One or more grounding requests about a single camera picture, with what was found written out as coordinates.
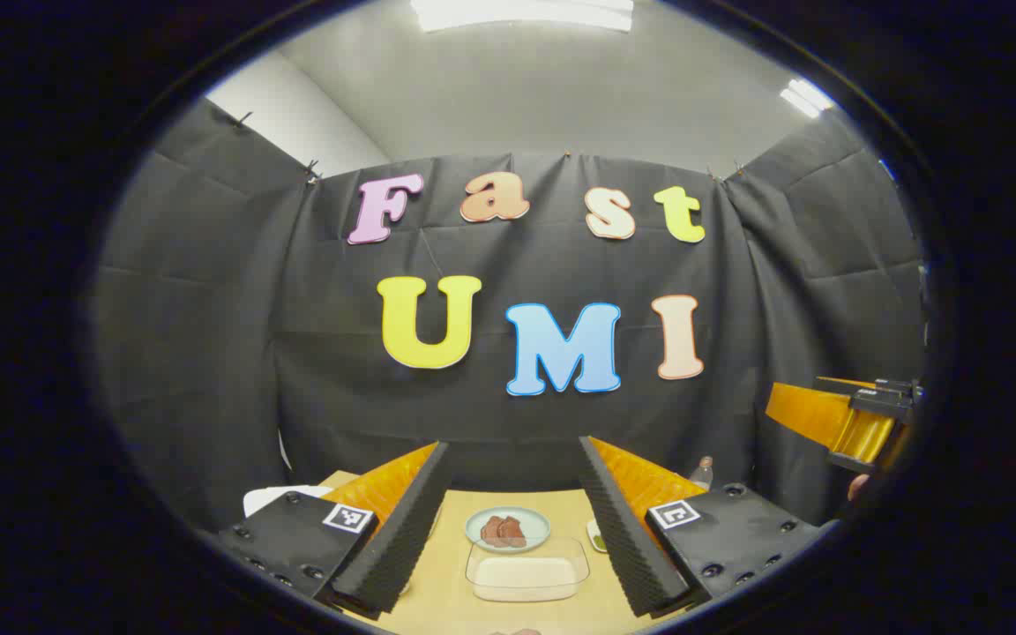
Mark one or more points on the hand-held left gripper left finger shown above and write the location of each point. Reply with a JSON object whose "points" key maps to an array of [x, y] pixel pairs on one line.
{"points": [[402, 529]]}

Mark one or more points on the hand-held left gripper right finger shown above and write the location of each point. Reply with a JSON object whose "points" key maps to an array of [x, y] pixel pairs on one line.
{"points": [[623, 538]]}

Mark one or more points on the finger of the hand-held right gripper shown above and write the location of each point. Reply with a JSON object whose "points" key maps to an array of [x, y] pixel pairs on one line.
{"points": [[812, 414]]}

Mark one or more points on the clear rice container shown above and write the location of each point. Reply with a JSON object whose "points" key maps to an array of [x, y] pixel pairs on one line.
{"points": [[526, 575]]}

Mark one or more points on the white rice cooker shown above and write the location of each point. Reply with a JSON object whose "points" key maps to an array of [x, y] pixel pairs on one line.
{"points": [[274, 496]]}

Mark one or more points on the pale blue plate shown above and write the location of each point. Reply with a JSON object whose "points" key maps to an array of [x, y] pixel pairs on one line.
{"points": [[536, 525]]}

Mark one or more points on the brown meat slices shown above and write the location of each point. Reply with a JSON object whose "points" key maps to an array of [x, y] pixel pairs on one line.
{"points": [[501, 531]]}

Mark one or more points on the clear water bottle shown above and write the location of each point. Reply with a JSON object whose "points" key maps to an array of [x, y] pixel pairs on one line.
{"points": [[702, 474]]}

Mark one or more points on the black backdrop cloth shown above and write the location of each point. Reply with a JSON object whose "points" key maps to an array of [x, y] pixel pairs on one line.
{"points": [[208, 353]]}

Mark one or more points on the small ceiling light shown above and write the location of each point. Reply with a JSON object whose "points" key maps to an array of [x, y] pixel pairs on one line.
{"points": [[806, 95]]}

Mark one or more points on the long ceiling light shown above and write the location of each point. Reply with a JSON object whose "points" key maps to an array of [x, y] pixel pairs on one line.
{"points": [[521, 12]]}

